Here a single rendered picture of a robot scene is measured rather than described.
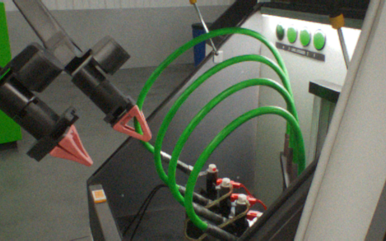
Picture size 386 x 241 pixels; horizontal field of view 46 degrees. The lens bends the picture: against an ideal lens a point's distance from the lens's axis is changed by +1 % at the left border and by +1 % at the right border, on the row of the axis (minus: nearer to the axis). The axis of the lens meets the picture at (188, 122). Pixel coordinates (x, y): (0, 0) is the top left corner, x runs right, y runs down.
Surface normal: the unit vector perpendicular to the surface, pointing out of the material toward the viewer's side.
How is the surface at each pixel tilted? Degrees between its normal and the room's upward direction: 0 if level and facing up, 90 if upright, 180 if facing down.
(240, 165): 90
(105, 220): 0
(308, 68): 90
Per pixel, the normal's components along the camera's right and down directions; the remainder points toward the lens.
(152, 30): 0.43, 0.29
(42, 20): -0.30, -0.40
